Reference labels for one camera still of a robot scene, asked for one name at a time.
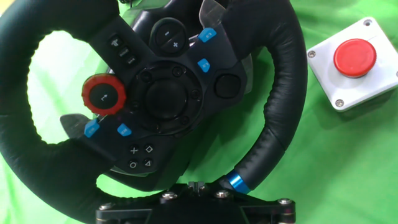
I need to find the green cloth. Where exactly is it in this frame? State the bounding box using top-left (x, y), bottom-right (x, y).
top-left (0, 0), bottom-right (398, 224)

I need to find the grey box red mushroom button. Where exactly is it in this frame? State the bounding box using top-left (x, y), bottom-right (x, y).
top-left (306, 16), bottom-right (398, 113)

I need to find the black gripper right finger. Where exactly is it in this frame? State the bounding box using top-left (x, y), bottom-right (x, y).
top-left (197, 182), bottom-right (296, 224)

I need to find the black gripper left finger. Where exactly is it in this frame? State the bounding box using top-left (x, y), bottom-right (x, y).
top-left (95, 182), bottom-right (198, 224)

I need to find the black steering wheel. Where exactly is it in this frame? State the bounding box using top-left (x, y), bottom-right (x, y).
top-left (0, 0), bottom-right (308, 224)

